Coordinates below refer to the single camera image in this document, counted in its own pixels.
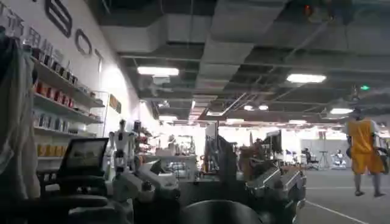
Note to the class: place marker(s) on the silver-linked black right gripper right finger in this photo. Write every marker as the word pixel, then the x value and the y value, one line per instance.
pixel 274 182

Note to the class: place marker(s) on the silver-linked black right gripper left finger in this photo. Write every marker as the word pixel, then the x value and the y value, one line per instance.
pixel 158 179

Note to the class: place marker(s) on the cluttered desk with equipment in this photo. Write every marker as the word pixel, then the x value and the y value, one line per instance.
pixel 179 161

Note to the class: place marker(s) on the dark standing monitor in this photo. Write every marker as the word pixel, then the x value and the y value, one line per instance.
pixel 274 141

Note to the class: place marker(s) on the seated person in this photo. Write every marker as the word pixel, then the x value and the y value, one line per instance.
pixel 309 158

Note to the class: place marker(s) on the white humanoid robot figure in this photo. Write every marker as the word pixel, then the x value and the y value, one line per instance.
pixel 122 146

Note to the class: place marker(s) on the small white distant robot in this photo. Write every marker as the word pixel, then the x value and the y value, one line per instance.
pixel 338 158

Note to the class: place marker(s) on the black framed monitor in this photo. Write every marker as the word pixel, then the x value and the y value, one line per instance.
pixel 83 155

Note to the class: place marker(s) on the black office chair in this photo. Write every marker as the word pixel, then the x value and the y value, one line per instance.
pixel 76 201

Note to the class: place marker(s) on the rectangular ceiling light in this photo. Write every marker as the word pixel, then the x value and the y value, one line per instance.
pixel 158 71
pixel 306 78

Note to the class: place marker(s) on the green exit sign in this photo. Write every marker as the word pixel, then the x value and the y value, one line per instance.
pixel 364 87

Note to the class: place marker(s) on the grey hanging cloth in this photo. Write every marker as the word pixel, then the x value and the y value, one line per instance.
pixel 15 121

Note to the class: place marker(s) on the wall shelf with goods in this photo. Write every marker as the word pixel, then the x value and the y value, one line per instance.
pixel 61 106

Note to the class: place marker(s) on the dark wall lettering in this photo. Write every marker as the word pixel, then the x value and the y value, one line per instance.
pixel 61 18

